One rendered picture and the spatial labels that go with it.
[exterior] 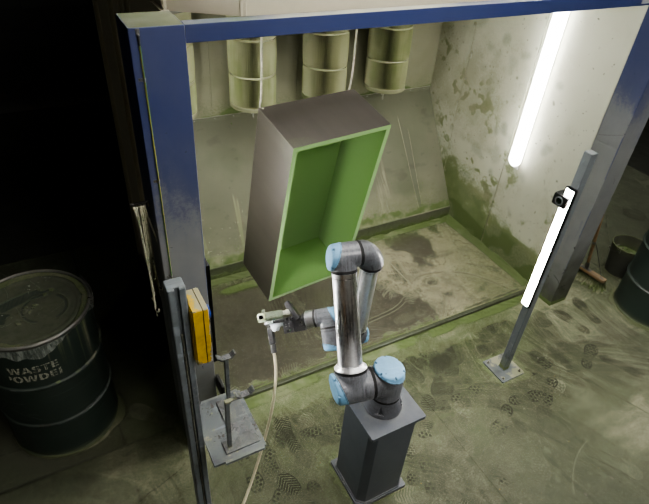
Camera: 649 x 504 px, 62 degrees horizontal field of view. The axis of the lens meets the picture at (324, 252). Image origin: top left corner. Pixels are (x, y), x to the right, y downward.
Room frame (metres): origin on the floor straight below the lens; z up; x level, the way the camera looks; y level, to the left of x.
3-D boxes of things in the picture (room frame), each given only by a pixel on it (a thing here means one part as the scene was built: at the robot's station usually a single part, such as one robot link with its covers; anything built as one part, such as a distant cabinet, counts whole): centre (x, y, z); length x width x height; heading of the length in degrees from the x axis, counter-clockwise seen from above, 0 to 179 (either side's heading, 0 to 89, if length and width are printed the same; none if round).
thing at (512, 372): (2.50, -1.29, 0.01); 0.20 x 0.20 x 0.01; 31
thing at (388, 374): (1.63, -0.34, 0.83); 0.17 x 0.15 x 0.18; 110
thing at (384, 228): (3.59, 0.02, 0.11); 2.70 x 0.02 x 0.13; 121
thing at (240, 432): (1.35, 0.33, 0.95); 0.26 x 0.15 x 0.32; 31
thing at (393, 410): (1.63, -0.34, 0.69); 0.19 x 0.19 x 0.10
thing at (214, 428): (1.34, 0.35, 0.78); 0.31 x 0.23 x 0.01; 31
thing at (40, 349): (1.85, 1.42, 0.44); 0.59 x 0.58 x 0.89; 102
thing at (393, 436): (1.63, -0.34, 0.32); 0.31 x 0.31 x 0.64; 31
